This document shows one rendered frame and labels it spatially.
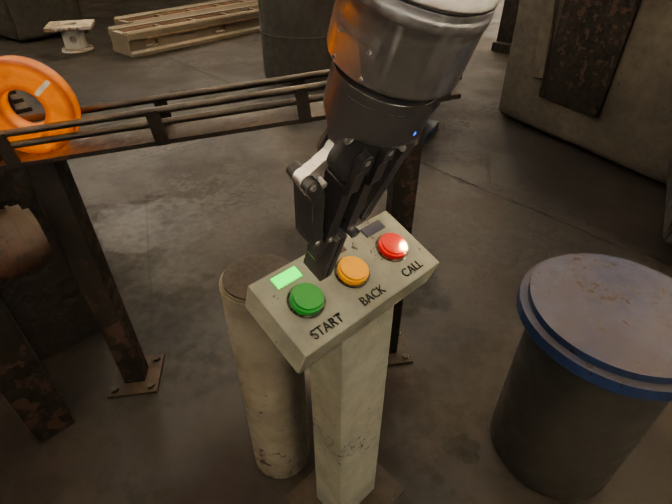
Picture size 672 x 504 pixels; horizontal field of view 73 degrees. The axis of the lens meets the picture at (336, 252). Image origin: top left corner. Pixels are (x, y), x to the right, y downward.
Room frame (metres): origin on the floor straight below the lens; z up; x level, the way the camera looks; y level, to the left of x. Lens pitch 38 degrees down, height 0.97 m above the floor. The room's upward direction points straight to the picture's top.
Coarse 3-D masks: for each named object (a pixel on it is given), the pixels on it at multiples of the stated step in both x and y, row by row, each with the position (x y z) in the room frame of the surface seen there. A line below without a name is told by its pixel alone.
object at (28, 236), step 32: (0, 224) 0.65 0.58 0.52; (32, 224) 0.68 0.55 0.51; (0, 256) 0.61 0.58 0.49; (32, 256) 0.64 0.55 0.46; (0, 320) 0.58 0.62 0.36; (0, 352) 0.57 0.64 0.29; (32, 352) 0.60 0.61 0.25; (0, 384) 0.55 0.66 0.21; (32, 384) 0.58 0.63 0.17; (32, 416) 0.55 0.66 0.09; (64, 416) 0.59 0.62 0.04
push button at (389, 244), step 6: (384, 234) 0.50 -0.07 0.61; (390, 234) 0.49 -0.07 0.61; (396, 234) 0.50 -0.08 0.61; (384, 240) 0.48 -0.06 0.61; (390, 240) 0.48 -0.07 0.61; (396, 240) 0.49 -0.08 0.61; (402, 240) 0.49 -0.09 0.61; (378, 246) 0.48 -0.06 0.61; (384, 246) 0.47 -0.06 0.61; (390, 246) 0.47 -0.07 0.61; (396, 246) 0.48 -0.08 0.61; (402, 246) 0.48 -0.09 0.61; (384, 252) 0.47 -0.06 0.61; (390, 252) 0.47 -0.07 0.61; (396, 252) 0.47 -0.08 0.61; (402, 252) 0.47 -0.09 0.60; (396, 258) 0.46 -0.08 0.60
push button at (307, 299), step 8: (296, 288) 0.39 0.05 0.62; (304, 288) 0.39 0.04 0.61; (312, 288) 0.39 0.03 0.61; (296, 296) 0.38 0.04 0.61; (304, 296) 0.38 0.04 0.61; (312, 296) 0.38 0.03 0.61; (320, 296) 0.38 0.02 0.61; (296, 304) 0.37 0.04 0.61; (304, 304) 0.37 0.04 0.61; (312, 304) 0.37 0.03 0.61; (320, 304) 0.37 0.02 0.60; (304, 312) 0.36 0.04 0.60; (312, 312) 0.36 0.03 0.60
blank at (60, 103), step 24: (0, 72) 0.71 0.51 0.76; (24, 72) 0.72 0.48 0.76; (48, 72) 0.73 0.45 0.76; (0, 96) 0.71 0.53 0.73; (48, 96) 0.72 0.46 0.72; (72, 96) 0.74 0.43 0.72; (0, 120) 0.71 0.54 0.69; (24, 120) 0.74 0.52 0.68; (48, 120) 0.72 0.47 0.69; (48, 144) 0.71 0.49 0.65
